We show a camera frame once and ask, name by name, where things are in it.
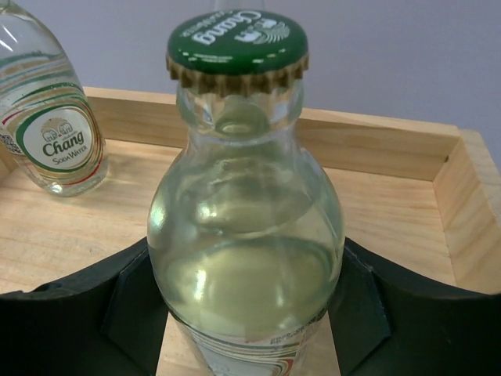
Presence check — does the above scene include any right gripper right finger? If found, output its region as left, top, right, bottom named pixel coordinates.
left=328, top=239, right=500, bottom=375

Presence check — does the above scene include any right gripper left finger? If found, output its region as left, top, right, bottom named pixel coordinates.
left=1, top=239, right=168, bottom=375

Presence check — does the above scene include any clear soda bottle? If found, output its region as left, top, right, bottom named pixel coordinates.
left=1, top=1, right=108, bottom=197
left=147, top=5, right=345, bottom=375

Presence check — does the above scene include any wooden two-tier shelf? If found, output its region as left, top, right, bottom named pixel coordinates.
left=1, top=88, right=500, bottom=375

